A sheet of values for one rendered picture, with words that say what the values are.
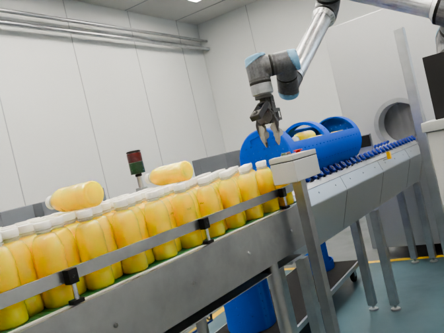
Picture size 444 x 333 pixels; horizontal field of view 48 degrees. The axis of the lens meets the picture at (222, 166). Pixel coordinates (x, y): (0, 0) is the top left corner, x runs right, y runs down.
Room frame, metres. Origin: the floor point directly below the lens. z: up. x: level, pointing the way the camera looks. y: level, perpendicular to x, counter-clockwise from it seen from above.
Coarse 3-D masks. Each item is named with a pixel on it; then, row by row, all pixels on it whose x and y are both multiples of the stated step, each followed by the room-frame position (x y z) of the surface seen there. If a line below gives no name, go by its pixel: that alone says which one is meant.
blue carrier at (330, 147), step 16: (288, 128) 2.66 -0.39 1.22; (304, 128) 2.85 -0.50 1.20; (320, 128) 2.56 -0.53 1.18; (336, 128) 2.99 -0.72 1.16; (352, 128) 2.85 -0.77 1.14; (256, 144) 2.31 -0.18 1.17; (272, 144) 2.27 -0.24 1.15; (288, 144) 2.22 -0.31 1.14; (304, 144) 2.33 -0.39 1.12; (320, 144) 2.47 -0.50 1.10; (336, 144) 2.62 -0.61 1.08; (352, 144) 2.80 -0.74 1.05; (240, 160) 2.38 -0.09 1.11; (256, 160) 2.33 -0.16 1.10; (320, 160) 2.47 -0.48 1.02; (336, 160) 2.67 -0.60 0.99
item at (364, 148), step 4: (364, 136) 3.29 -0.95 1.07; (368, 136) 3.28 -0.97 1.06; (364, 140) 3.30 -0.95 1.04; (368, 140) 3.28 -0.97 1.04; (372, 140) 3.31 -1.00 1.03; (364, 144) 3.30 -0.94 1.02; (368, 144) 3.29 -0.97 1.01; (372, 144) 3.29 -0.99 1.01; (364, 148) 3.32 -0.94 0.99; (368, 148) 3.31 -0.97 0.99; (372, 148) 3.29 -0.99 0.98; (360, 152) 3.34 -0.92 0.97; (364, 152) 3.32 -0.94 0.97
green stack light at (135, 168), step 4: (132, 164) 2.12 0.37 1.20; (136, 164) 2.12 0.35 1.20; (140, 164) 2.13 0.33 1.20; (132, 168) 2.13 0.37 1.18; (136, 168) 2.12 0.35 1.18; (140, 168) 2.13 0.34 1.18; (144, 168) 2.15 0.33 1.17; (132, 172) 2.13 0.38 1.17; (136, 172) 2.12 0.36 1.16; (140, 172) 2.13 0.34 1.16
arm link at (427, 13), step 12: (324, 0) 2.38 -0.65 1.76; (336, 0) 2.38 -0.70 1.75; (348, 0) 2.32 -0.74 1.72; (360, 0) 2.26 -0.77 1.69; (372, 0) 2.22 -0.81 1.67; (384, 0) 2.19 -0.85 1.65; (396, 0) 2.16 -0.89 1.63; (408, 0) 2.13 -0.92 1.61; (420, 0) 2.10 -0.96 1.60; (432, 0) 2.08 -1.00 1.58; (408, 12) 2.16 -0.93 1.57; (420, 12) 2.12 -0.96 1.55; (432, 12) 2.07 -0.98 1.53
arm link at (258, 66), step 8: (248, 56) 2.04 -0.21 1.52; (256, 56) 2.03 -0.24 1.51; (264, 56) 2.04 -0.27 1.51; (248, 64) 2.04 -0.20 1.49; (256, 64) 2.03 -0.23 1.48; (264, 64) 2.03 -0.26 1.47; (248, 72) 2.05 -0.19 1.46; (256, 72) 2.03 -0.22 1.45; (264, 72) 2.03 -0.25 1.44; (248, 80) 2.07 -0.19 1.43; (256, 80) 2.03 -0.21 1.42; (264, 80) 2.03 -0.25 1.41
